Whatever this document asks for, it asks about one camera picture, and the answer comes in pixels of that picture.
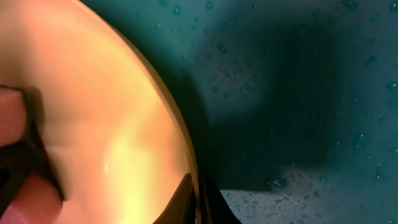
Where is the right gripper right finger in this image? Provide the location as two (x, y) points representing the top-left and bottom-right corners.
(199, 175), (241, 224)

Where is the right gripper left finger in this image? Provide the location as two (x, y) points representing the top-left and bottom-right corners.
(153, 173), (196, 224)

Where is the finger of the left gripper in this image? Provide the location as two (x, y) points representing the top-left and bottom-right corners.
(1, 121), (65, 213)

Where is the pink sponge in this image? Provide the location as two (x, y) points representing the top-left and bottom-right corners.
(1, 85), (63, 224)

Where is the yellow-green plate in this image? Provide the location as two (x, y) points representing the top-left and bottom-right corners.
(1, 0), (199, 224)

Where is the teal serving tray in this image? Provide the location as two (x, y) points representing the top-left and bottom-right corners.
(85, 0), (397, 223)

